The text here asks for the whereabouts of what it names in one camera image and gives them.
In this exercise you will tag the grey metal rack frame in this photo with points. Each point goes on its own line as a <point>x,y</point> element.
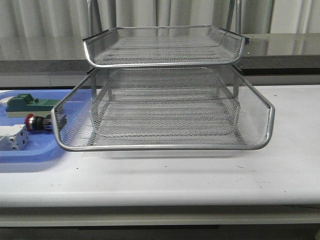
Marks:
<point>166,87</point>

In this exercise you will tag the red emergency stop button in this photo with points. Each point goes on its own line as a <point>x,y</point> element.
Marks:
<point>38,123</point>

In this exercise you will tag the white pleated curtain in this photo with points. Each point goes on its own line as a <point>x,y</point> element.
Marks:
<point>31,20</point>

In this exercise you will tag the blue plastic tray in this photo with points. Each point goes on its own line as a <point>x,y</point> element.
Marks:
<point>42,146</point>

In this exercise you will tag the grey stone counter ledge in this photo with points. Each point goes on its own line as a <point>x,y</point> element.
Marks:
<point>59,62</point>

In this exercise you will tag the green and beige switch block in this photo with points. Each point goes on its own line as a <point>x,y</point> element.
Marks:
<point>24,103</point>

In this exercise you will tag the white terminal block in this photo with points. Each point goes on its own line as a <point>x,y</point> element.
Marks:
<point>13,138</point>

